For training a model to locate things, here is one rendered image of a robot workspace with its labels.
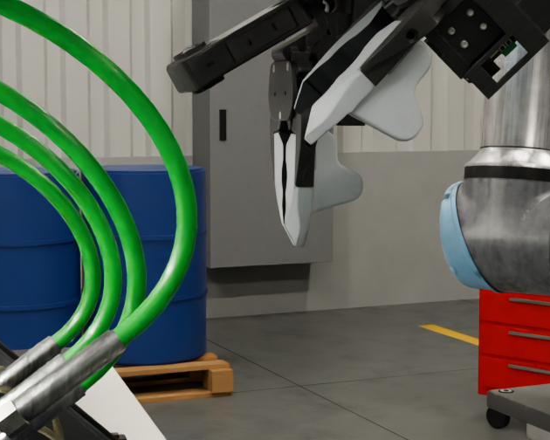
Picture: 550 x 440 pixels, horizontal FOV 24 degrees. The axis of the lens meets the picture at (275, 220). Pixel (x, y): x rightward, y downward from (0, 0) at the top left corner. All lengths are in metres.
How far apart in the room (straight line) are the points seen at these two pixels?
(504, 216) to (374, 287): 6.94
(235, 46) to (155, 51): 6.66
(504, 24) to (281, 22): 0.23
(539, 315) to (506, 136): 3.76
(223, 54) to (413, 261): 7.46
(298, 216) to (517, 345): 4.21
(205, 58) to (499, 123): 0.49
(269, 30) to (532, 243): 0.46
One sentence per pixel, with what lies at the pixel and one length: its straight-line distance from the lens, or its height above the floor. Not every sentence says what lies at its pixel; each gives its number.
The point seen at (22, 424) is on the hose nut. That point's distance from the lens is 0.85.
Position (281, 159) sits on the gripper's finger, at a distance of 1.01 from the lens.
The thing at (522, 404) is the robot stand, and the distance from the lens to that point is 1.35.
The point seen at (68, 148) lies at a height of 1.32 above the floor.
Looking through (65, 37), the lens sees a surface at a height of 1.39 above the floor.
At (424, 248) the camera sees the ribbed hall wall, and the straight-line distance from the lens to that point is 8.42.
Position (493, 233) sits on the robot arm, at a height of 1.21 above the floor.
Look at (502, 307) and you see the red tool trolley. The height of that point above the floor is 0.51.
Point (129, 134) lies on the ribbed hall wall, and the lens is 7.57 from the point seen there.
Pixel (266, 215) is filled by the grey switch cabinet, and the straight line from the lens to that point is 7.56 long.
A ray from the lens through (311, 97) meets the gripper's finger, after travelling 0.86.
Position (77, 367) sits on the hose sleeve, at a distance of 0.85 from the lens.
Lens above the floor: 1.35
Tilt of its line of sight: 6 degrees down
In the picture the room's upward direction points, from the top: straight up
